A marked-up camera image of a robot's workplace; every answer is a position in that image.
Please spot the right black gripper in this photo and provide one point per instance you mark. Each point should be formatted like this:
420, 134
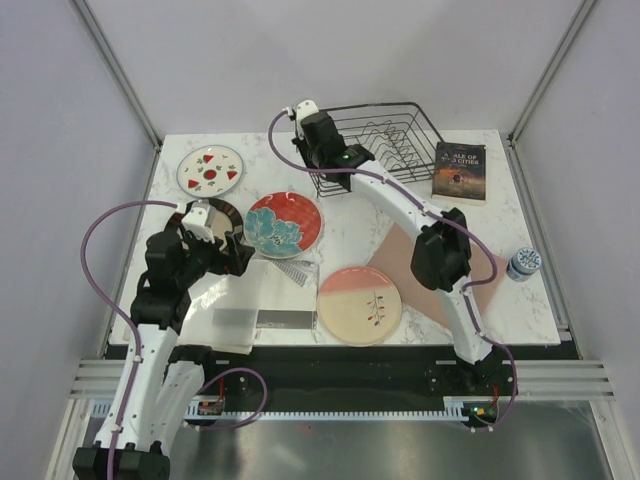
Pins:
301, 144

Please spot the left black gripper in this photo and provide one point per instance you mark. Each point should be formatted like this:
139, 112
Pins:
233, 263

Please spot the black wire dish rack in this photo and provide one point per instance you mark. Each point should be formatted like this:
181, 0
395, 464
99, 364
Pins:
399, 134

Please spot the red blue flower plate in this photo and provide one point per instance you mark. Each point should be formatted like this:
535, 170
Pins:
283, 225

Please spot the pink cream leaf plate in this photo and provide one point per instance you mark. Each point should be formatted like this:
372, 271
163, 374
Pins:
359, 306

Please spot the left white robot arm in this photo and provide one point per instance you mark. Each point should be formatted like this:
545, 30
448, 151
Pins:
159, 378

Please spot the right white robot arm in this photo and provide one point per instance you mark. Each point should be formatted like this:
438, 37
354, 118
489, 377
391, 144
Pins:
441, 255

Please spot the brown rimmed beige plate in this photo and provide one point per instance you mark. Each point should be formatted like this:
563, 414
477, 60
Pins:
236, 229

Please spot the white watermelon pattern plate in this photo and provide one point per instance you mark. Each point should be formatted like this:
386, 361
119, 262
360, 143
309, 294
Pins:
210, 171

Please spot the clear plastic bag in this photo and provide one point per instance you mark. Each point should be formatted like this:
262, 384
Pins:
273, 300

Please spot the pink placemat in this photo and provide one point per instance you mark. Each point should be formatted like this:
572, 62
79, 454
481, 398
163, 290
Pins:
393, 258

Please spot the tale of two cities book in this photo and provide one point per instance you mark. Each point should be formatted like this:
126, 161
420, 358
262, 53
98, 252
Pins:
460, 172

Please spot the blue white small jar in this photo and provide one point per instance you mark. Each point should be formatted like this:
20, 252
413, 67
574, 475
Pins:
524, 264

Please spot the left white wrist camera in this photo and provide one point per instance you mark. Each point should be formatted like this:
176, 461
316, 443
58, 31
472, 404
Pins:
205, 222

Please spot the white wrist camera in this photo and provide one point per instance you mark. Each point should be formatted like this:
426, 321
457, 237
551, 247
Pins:
298, 113
205, 222

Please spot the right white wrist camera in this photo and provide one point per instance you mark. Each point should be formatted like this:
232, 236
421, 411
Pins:
298, 113

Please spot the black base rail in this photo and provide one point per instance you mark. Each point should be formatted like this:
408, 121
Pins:
386, 378

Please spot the white cable duct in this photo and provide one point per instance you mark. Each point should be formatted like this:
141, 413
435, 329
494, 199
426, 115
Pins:
207, 413

